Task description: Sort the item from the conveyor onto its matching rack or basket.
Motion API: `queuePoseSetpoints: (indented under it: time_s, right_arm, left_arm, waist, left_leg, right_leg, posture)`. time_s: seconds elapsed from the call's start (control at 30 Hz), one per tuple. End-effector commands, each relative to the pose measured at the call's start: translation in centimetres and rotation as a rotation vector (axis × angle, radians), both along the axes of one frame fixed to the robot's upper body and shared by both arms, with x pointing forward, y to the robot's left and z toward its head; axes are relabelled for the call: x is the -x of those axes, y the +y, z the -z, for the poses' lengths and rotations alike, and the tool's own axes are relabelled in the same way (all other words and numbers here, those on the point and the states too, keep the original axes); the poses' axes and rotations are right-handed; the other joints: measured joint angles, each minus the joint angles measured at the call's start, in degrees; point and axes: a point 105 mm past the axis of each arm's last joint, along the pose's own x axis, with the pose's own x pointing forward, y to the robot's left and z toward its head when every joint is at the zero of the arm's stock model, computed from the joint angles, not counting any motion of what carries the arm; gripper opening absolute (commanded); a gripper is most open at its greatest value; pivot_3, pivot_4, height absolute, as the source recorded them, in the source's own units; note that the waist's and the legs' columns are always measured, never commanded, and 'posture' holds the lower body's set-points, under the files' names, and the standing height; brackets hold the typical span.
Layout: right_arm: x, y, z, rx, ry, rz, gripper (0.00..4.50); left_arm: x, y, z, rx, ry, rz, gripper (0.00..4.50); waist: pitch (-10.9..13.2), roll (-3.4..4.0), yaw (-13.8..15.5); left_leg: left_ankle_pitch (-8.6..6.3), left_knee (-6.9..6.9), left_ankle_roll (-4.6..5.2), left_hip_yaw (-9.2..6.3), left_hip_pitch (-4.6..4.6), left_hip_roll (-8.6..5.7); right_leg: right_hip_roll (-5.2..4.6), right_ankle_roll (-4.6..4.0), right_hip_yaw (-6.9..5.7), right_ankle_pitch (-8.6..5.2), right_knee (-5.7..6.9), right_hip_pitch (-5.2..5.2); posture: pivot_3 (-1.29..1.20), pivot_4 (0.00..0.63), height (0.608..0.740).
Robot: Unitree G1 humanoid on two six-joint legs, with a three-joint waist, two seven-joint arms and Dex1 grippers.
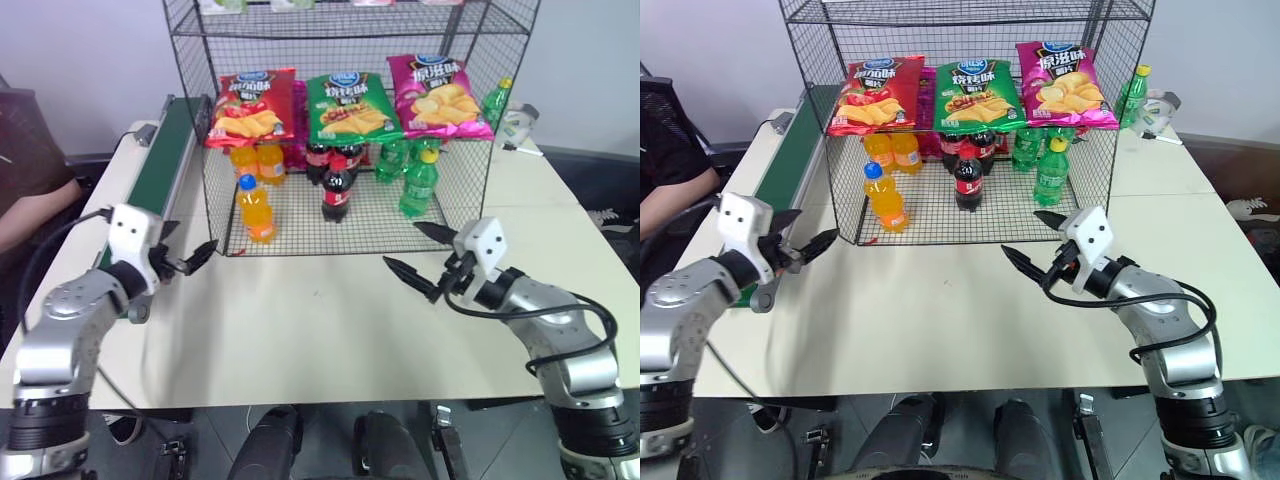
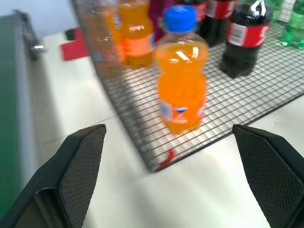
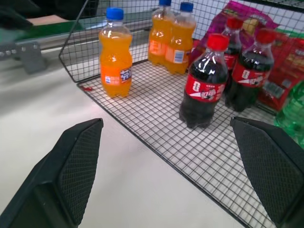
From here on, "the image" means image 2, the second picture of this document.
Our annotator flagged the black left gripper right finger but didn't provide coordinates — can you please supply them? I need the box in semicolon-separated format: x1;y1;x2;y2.
232;124;304;228

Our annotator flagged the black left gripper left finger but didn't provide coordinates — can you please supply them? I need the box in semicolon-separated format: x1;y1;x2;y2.
0;123;107;228

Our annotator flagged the green conveyor belt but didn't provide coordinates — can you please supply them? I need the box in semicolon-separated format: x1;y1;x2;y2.
0;9;46;218

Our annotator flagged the orange soda bottle blue cap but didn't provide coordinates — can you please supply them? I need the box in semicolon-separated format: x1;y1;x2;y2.
154;4;209;135

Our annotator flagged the red flat object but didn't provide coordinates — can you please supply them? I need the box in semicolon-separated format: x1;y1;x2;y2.
59;27;92;61

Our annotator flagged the green soda bottle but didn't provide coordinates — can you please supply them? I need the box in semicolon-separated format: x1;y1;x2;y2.
267;0;289;24
281;0;304;50

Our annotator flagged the purple soda bottle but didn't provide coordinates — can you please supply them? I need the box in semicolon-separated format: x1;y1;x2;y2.
148;0;175;45

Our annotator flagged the black wire rack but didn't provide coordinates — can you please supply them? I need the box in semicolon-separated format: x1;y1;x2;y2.
71;0;304;173

